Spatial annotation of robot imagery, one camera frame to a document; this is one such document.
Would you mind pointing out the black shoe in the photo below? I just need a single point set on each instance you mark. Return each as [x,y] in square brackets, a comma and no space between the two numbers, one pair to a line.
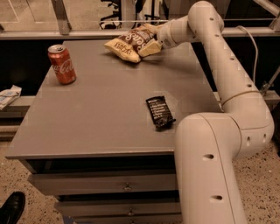
[12,209]

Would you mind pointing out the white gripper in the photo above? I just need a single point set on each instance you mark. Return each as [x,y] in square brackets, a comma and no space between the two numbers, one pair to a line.
[165,35]

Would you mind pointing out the grey drawer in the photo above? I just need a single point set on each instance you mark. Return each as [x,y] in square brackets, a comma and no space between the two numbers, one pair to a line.
[83,209]
[146,219]
[104,182]

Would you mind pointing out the top grey drawer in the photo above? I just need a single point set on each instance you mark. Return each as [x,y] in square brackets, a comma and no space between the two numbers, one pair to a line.
[104,182]

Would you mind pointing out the black rxbar chocolate wrapper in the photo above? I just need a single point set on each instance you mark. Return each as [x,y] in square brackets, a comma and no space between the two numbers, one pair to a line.
[160,113]

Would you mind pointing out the white folded cloth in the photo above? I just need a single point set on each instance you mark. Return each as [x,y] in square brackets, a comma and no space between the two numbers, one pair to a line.
[8,96]

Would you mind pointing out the grey drawer cabinet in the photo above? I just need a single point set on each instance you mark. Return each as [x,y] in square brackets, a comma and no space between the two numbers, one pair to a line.
[101,122]

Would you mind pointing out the metal railing frame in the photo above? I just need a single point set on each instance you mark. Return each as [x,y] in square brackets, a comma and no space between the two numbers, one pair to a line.
[72,19]

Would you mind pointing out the middle grey drawer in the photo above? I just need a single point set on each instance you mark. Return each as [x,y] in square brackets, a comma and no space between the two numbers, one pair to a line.
[83,209]

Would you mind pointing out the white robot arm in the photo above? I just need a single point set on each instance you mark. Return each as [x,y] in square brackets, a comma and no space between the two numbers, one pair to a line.
[207,143]

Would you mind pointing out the brown chip bag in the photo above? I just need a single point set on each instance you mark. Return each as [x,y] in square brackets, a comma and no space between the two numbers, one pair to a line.
[127,45]

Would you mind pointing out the red coca-cola can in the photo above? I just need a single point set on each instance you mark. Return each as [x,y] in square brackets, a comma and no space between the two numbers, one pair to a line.
[62,64]

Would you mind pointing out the black office chair base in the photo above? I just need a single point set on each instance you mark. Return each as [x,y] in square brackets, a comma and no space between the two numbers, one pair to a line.
[112,17]

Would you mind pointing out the bottom grey drawer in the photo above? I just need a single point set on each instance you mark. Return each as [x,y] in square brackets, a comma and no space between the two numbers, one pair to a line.
[146,219]

